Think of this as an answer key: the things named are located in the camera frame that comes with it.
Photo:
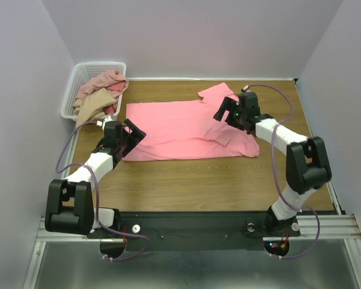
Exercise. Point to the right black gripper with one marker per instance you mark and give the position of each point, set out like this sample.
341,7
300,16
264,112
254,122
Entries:
226,111

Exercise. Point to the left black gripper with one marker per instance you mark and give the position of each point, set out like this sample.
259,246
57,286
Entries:
135,138

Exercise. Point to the bright pink t shirt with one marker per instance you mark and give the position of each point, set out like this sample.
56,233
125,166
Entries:
186,130

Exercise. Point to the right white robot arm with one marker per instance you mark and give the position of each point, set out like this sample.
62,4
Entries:
307,165

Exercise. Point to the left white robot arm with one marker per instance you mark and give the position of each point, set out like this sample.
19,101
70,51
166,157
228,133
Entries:
73,204

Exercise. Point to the red t shirt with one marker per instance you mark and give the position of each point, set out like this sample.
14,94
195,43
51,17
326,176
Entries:
116,85

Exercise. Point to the beige t shirt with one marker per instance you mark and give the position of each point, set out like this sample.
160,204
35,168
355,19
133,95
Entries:
92,106

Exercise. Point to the dusty pink t shirt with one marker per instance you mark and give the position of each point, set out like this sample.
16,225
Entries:
94,84

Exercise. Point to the white plastic laundry basket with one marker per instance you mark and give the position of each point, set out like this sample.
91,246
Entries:
81,73

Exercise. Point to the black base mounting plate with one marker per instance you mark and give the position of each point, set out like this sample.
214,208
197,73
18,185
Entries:
187,231

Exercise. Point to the aluminium frame rail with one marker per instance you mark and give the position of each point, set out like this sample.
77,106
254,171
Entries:
331,227

